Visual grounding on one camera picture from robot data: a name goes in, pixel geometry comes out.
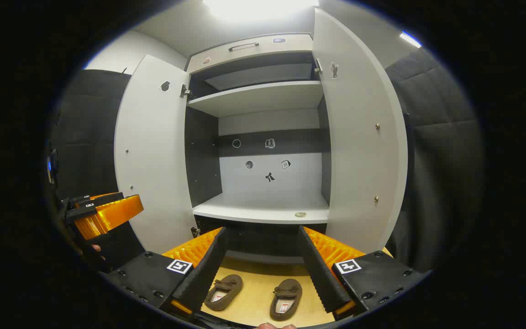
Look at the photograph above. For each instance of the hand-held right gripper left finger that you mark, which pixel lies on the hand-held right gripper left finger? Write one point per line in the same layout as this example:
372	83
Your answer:
203	274

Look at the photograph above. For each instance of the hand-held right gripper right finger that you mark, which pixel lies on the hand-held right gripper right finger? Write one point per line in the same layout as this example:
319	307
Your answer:
320	274

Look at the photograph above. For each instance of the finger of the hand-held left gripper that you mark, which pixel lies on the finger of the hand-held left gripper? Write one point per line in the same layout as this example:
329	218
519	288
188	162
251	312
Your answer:
107	214
89	199

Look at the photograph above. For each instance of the brown fuzzy shoe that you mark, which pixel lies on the brown fuzzy shoe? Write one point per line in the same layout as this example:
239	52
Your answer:
286	299
223	292

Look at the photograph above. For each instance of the white shoe cabinet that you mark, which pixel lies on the white shoe cabinet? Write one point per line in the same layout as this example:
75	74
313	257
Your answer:
263	98

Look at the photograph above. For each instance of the black backdrop cloth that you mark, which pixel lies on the black backdrop cloth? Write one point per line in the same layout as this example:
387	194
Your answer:
436	137

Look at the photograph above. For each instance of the small ceiling light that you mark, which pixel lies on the small ceiling light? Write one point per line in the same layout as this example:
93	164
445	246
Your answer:
410	39

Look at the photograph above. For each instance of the large ceiling light panel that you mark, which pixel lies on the large ceiling light panel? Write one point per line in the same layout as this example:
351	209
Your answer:
258	8

